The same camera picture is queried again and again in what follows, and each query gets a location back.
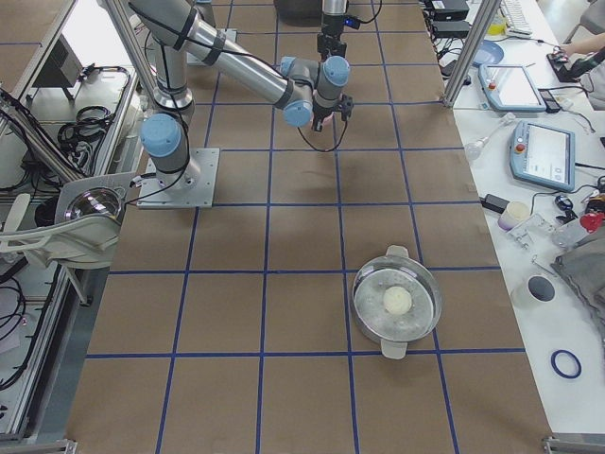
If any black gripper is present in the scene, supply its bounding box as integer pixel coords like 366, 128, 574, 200
317, 33, 346, 60
312, 94, 354, 132

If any pink bowl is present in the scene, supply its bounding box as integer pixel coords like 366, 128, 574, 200
312, 90, 341, 125

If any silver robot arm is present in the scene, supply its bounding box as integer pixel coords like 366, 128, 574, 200
127, 1, 354, 131
317, 0, 348, 61

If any blue plate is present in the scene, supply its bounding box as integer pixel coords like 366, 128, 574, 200
472, 40, 504, 67

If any glass bowl on chair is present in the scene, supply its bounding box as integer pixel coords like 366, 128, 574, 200
64, 187, 122, 220

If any upper teach pendant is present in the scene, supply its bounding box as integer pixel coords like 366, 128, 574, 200
477, 64, 546, 113

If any teach pendant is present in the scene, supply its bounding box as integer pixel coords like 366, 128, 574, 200
510, 120, 576, 192
477, 64, 546, 113

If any steel pot with glass lid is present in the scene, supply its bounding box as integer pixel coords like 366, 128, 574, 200
350, 245, 442, 359

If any white purple cup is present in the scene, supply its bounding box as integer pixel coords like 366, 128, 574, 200
497, 201, 530, 231

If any lower teach pendant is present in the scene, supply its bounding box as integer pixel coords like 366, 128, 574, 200
510, 120, 576, 192

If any grey folded cloth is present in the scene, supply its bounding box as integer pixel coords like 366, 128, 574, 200
551, 231, 605, 343

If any aluminium frame post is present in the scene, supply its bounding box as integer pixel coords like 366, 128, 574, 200
441, 0, 500, 108

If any blue rubber ring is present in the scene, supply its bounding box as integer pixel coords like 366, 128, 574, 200
550, 349, 582, 379

